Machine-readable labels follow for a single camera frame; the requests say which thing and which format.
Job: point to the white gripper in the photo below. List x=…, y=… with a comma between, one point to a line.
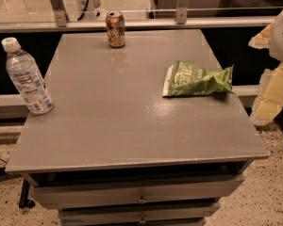
x=269, y=99

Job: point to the green jalapeno chip bag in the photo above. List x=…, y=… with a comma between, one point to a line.
x=185, y=79

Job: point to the clear plastic water bottle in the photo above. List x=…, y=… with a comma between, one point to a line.
x=26, y=77

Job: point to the grey drawer cabinet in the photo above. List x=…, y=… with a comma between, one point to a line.
x=111, y=124

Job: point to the gold soda can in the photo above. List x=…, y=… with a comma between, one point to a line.
x=115, y=23

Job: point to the grey drawer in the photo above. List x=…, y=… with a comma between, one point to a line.
x=107, y=194
x=138, y=213

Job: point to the top grey drawer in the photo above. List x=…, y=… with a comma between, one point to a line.
x=107, y=194

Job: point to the black table leg with caster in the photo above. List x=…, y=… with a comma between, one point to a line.
x=24, y=201

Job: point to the metal railing frame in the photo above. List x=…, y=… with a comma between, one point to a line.
x=20, y=16

